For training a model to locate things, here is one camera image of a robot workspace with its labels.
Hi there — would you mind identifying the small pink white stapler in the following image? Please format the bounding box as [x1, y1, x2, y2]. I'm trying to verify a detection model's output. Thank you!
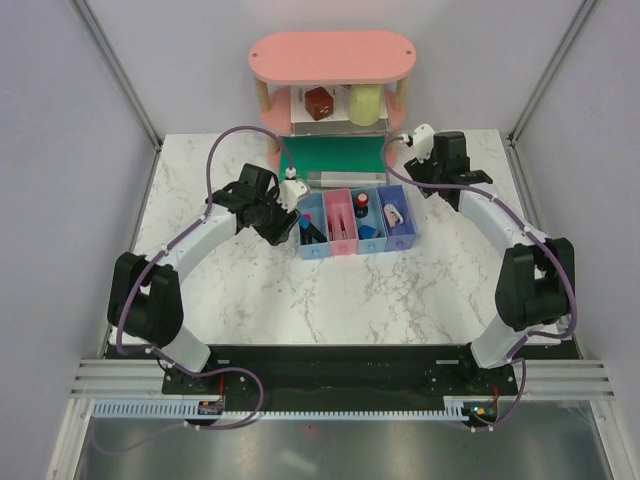
[383, 203, 404, 229]

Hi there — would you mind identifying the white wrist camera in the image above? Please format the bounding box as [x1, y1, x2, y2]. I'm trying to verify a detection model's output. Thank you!
[403, 123, 435, 161]
[277, 178, 311, 212]

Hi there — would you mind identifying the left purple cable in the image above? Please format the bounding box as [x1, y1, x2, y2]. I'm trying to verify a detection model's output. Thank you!
[91, 124, 296, 455]

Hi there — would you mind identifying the brown cube box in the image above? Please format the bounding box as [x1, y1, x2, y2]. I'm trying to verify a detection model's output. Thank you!
[304, 87, 334, 121]

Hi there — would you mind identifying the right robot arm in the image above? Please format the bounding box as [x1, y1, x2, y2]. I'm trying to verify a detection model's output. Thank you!
[400, 124, 577, 394]

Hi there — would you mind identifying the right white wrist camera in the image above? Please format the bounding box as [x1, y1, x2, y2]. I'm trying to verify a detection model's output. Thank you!
[403, 123, 435, 161]

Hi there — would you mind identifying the green box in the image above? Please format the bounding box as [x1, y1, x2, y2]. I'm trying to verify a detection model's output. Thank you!
[282, 136, 388, 189]

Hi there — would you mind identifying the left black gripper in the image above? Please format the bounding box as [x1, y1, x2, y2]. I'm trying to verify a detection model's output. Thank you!
[253, 187, 301, 247]

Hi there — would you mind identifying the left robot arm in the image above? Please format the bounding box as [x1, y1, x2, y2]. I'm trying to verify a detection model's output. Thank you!
[107, 164, 310, 393]

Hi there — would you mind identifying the pink three-tier shelf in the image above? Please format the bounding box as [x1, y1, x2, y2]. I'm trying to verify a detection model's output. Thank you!
[248, 30, 416, 140]

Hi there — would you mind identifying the pale yellow cup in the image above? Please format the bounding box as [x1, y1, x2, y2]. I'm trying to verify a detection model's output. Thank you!
[348, 84, 382, 126]

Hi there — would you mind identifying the white cable duct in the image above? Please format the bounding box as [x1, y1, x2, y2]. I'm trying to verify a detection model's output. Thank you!
[91, 397, 469, 421]

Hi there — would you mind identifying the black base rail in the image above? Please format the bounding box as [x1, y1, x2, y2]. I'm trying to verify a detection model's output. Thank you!
[159, 342, 581, 401]

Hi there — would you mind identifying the four-compartment blue pink organizer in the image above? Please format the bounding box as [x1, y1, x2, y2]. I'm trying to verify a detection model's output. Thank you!
[298, 185, 417, 260]

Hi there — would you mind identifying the dark red pink pen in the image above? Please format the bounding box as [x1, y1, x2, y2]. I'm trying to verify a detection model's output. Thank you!
[338, 214, 350, 240]

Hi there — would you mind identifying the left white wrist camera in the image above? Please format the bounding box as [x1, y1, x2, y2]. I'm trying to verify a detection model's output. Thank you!
[277, 178, 311, 212]

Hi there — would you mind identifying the pink black highlighter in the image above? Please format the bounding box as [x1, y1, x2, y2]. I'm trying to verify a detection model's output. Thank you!
[298, 213, 328, 245]

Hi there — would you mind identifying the blue grey eraser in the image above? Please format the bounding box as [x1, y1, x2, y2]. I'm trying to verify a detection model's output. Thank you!
[358, 225, 380, 240]

